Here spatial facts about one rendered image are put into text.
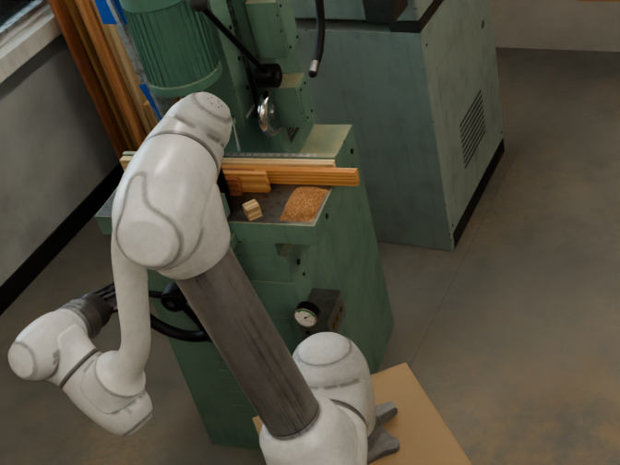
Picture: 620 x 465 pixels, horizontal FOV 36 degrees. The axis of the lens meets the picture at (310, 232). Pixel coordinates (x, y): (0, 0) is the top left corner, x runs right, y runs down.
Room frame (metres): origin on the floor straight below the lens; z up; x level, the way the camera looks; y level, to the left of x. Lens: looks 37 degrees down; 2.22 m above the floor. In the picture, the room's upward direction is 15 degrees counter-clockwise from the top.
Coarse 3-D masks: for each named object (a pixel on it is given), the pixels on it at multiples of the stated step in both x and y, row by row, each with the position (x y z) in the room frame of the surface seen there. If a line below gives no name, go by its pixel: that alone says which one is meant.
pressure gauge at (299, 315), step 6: (300, 306) 1.73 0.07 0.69; (306, 306) 1.73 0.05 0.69; (312, 306) 1.73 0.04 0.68; (294, 312) 1.73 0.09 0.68; (300, 312) 1.73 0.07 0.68; (306, 312) 1.72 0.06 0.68; (312, 312) 1.71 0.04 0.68; (318, 312) 1.72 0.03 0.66; (294, 318) 1.73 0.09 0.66; (300, 318) 1.73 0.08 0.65; (306, 318) 1.72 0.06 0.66; (312, 318) 1.71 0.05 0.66; (300, 324) 1.73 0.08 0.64; (306, 324) 1.72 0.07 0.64; (312, 324) 1.72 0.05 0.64
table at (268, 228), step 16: (256, 192) 1.95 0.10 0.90; (272, 192) 1.93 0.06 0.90; (288, 192) 1.91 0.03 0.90; (336, 192) 1.89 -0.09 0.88; (112, 208) 2.05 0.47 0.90; (240, 208) 1.90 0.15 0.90; (272, 208) 1.86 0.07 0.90; (320, 208) 1.81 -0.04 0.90; (336, 208) 1.88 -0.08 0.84; (240, 224) 1.84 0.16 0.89; (256, 224) 1.82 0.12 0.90; (272, 224) 1.80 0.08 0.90; (288, 224) 1.78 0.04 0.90; (304, 224) 1.77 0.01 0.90; (320, 224) 1.78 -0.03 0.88; (240, 240) 1.85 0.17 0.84; (256, 240) 1.83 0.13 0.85; (272, 240) 1.81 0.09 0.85; (288, 240) 1.79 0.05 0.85; (304, 240) 1.77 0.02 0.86; (320, 240) 1.76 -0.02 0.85
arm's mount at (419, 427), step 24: (384, 384) 1.44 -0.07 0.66; (408, 384) 1.43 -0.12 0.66; (408, 408) 1.36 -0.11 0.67; (432, 408) 1.34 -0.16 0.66; (408, 432) 1.29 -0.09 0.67; (432, 432) 1.28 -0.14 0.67; (384, 456) 1.24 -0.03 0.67; (408, 456) 1.23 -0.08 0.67; (432, 456) 1.22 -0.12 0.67; (456, 456) 1.20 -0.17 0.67
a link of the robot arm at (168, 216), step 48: (144, 144) 1.26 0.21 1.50; (192, 144) 1.24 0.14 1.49; (144, 192) 1.13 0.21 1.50; (192, 192) 1.14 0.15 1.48; (144, 240) 1.08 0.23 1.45; (192, 240) 1.09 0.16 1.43; (192, 288) 1.13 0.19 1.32; (240, 288) 1.14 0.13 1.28; (240, 336) 1.11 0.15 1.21; (240, 384) 1.12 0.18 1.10; (288, 384) 1.11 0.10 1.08; (288, 432) 1.09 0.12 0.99; (336, 432) 1.09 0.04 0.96
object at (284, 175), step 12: (252, 168) 2.00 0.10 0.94; (264, 168) 1.98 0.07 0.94; (276, 168) 1.97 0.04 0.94; (288, 168) 1.95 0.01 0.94; (300, 168) 1.94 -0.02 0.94; (312, 168) 1.93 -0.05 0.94; (324, 168) 1.91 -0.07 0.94; (336, 168) 1.90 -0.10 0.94; (348, 168) 1.89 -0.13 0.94; (276, 180) 1.96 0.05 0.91; (288, 180) 1.94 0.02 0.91; (300, 180) 1.93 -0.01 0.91; (312, 180) 1.91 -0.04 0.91; (324, 180) 1.90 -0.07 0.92; (336, 180) 1.89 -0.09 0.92; (348, 180) 1.87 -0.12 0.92
